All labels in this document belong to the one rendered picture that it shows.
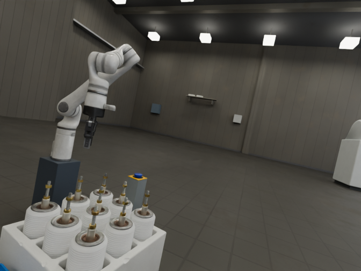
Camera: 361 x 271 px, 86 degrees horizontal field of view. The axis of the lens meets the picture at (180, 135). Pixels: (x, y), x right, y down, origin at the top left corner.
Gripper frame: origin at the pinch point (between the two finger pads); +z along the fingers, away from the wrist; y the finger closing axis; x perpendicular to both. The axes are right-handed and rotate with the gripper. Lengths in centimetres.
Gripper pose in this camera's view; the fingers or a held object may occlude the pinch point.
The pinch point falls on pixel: (87, 143)
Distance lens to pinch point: 82.9
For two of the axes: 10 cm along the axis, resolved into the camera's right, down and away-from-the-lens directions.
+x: 9.2, 1.8, 3.4
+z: -2.0, 9.8, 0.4
